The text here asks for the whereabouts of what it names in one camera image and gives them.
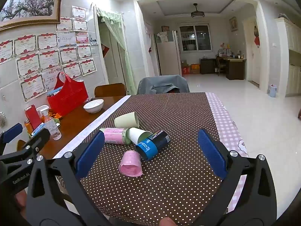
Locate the person's left hand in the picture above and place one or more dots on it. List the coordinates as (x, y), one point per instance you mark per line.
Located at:
(20, 202)

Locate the small framed picture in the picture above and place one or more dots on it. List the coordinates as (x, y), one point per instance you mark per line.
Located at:
(233, 24)

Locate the ceiling lamp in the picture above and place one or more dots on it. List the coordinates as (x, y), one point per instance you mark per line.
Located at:
(197, 13)

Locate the white cup green inside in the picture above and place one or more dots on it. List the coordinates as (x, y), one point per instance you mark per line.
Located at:
(138, 134)

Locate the blue and white packet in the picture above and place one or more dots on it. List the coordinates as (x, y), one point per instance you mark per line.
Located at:
(38, 129)

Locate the blue and black can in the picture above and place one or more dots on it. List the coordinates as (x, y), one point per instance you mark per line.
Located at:
(152, 143)

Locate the small wall photo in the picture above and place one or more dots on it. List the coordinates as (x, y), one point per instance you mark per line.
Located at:
(94, 42)

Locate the pale green cup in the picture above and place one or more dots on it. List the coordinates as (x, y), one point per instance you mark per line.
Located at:
(124, 120)

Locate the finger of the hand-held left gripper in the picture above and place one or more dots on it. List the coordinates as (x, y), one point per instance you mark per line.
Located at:
(13, 132)
(38, 137)

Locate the pink checked tablecloth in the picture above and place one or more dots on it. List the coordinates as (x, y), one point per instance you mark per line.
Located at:
(225, 127)

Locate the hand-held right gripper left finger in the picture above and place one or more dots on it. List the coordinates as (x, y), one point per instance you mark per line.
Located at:
(90, 154)

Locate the dark wooden desk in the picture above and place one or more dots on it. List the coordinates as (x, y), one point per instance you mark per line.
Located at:
(235, 67)

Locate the grey jacket on chair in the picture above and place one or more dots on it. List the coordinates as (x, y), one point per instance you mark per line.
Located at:
(160, 83)

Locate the white door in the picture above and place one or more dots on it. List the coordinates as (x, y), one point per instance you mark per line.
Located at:
(250, 61)

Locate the dark wooden chair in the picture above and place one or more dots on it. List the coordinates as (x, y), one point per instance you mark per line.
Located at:
(220, 67)

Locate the brown polka dot tablecloth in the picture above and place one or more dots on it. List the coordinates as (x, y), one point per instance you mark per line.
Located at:
(176, 183)

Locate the red felt bag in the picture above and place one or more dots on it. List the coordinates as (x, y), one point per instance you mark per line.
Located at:
(68, 98)

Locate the red door decoration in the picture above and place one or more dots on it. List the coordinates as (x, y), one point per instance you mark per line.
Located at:
(256, 41)

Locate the person's right hand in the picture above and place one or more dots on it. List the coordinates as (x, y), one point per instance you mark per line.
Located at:
(167, 222)

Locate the white spray bottle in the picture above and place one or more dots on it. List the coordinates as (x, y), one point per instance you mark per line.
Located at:
(42, 111)

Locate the white refrigerator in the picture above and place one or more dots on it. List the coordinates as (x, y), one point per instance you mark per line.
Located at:
(167, 56)

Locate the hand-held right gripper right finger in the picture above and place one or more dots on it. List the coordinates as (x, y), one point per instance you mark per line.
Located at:
(211, 153)

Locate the green curtain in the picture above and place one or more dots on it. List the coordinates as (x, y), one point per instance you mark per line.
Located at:
(117, 40)

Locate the white bowl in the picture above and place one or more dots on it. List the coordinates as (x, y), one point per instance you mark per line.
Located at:
(93, 106)

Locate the yellow cardboard box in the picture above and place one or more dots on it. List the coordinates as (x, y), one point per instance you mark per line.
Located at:
(195, 69)

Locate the white tall cabinet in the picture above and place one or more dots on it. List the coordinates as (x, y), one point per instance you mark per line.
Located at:
(290, 56)

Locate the dark low cabinet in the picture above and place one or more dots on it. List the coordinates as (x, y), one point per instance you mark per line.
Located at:
(208, 66)

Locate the pink cup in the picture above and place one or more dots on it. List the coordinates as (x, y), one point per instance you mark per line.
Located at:
(130, 163)

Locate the window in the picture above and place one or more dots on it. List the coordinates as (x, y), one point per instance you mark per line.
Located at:
(195, 37)

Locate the clear plastic bottle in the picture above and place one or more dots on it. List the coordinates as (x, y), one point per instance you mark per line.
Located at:
(53, 129)

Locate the framed blossom painting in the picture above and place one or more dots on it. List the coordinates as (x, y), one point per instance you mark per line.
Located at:
(28, 7)

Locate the red cardboard box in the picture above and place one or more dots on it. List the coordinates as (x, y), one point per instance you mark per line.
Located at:
(186, 70)

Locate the pink cylindrical container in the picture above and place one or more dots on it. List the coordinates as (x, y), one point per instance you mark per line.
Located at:
(115, 135)

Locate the blue waste bin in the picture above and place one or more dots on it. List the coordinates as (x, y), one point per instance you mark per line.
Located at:
(272, 91)

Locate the group of wall certificates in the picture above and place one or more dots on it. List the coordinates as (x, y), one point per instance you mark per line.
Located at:
(49, 58)

